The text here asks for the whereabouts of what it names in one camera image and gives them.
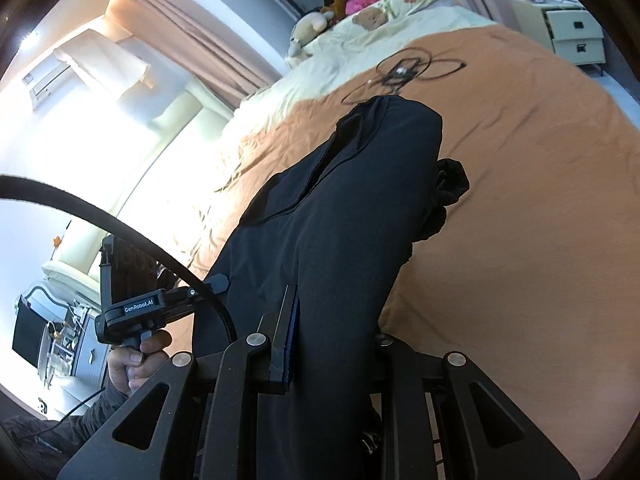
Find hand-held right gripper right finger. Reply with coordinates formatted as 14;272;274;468
372;332;583;480

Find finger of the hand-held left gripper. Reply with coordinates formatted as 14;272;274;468
167;274;230;313

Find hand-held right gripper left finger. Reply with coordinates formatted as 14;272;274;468
55;284;301;480

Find black pants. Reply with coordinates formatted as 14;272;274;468
190;94;471;480

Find person's left forearm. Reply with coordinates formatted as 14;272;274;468
60;387;136;456

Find person's left hand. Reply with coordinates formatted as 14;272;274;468
107;332;171;396

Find black monitor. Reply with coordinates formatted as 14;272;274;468
11;302;48;368

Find cream padded headboard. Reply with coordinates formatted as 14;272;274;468
45;77;236;301

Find cream bed sheet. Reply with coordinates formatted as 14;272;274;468
220;5;501;136

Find white air conditioner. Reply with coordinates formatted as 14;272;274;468
22;30;153;111

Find beige plush toy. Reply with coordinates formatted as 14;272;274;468
285;9;336;58

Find cream nightstand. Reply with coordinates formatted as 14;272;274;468
509;0;606;67

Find black braided cable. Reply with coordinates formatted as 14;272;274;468
0;175;238;346

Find black coiled cable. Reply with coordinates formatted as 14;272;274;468
342;47;468;106

